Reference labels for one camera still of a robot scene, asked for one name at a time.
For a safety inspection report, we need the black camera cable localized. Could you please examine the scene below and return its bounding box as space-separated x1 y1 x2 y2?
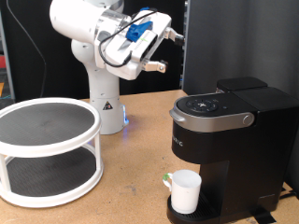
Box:
97 8 160 68

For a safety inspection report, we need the black power cable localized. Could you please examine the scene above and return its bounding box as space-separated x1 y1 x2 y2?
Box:
278 186 299 201

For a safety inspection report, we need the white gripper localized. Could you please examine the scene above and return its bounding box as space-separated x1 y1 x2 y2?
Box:
93 9 185 81

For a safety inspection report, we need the blue camera mount clip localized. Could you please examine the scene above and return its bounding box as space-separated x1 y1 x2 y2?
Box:
125 7 154 43

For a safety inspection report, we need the grey metal frame post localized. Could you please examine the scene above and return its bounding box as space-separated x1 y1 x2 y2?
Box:
0 12 16 101

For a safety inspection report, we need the white mug with green mark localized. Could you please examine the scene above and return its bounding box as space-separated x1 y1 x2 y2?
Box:
162 169 203 215

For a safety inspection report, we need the thin black hanging cable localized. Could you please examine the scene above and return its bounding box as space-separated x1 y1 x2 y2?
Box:
6 0 49 100

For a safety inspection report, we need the clear water reservoir black lid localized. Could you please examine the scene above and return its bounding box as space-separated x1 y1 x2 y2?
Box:
216 77 269 93

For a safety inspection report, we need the white two-tier turntable shelf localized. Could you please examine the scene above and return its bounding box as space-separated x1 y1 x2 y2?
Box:
0 96 104 209

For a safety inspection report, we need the black Keurig coffee machine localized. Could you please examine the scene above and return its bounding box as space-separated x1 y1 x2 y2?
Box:
166 84 299 224

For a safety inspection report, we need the black curtain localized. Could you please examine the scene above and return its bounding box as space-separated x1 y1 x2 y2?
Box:
0 0 186 101

